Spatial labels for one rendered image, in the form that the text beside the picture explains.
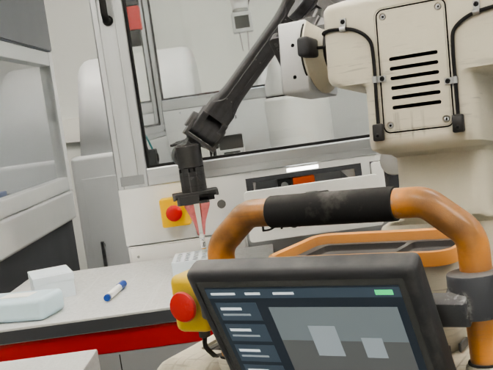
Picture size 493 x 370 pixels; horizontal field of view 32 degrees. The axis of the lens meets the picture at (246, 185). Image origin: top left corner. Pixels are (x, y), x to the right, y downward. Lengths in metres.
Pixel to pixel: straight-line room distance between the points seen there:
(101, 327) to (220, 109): 0.56
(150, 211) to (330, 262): 1.41
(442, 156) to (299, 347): 0.45
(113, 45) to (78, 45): 3.28
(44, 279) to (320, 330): 1.09
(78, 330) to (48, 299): 0.10
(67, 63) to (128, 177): 3.33
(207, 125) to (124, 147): 0.35
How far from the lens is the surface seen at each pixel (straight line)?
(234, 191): 2.20
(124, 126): 2.22
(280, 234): 1.87
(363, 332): 0.87
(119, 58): 2.22
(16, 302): 1.74
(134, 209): 2.23
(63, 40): 5.52
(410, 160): 1.29
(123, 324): 1.66
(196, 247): 2.23
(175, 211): 2.14
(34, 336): 1.70
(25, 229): 2.58
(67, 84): 5.51
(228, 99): 1.92
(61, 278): 1.91
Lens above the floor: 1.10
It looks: 5 degrees down
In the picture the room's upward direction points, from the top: 8 degrees counter-clockwise
